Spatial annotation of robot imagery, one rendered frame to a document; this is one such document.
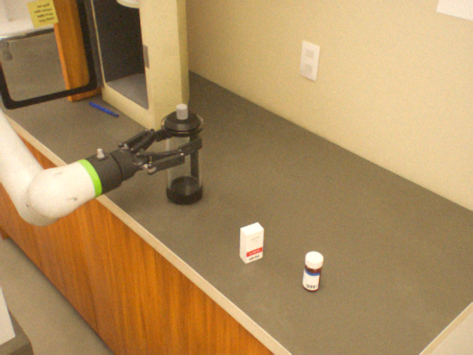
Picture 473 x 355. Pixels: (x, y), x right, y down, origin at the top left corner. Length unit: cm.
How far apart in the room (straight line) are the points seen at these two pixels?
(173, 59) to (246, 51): 35
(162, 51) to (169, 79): 10
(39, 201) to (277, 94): 99
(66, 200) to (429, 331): 81
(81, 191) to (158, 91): 60
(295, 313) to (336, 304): 9
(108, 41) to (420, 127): 104
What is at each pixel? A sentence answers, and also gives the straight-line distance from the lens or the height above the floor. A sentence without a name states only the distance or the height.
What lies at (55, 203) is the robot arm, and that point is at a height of 113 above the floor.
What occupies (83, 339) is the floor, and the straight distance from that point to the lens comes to 245.
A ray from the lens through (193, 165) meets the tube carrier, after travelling 142.
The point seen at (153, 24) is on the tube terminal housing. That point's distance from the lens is 167.
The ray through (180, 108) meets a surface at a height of 121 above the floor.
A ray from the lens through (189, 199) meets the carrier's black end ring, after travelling 147.
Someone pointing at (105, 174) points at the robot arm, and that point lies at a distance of 127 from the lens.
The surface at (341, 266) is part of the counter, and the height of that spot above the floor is 94.
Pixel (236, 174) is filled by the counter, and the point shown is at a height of 94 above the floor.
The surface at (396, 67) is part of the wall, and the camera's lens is 161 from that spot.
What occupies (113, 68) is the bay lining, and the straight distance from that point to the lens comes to 199.
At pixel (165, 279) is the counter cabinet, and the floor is 77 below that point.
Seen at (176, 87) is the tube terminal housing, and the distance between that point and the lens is 179.
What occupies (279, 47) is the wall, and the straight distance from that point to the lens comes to 188.
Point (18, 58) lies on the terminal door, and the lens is 189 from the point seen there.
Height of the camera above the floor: 185
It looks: 35 degrees down
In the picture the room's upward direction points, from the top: 1 degrees clockwise
